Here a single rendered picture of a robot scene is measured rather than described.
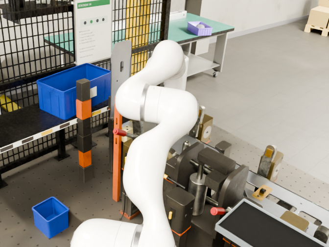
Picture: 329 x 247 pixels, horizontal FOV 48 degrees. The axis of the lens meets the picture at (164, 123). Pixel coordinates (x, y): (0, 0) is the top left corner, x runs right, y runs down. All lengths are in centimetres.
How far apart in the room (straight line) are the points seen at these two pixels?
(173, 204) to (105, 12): 105
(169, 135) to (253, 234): 31
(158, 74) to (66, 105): 64
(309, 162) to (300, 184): 156
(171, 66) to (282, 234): 52
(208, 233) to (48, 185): 85
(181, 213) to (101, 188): 69
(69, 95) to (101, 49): 40
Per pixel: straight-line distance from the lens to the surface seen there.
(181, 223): 116
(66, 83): 178
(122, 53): 160
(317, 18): 792
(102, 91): 173
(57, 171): 187
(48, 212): 162
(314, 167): 351
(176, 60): 105
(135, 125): 138
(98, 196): 171
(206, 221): 125
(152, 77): 103
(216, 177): 111
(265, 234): 97
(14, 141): 150
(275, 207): 132
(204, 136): 166
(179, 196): 114
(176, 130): 95
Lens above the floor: 182
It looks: 30 degrees down
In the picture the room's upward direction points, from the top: 5 degrees clockwise
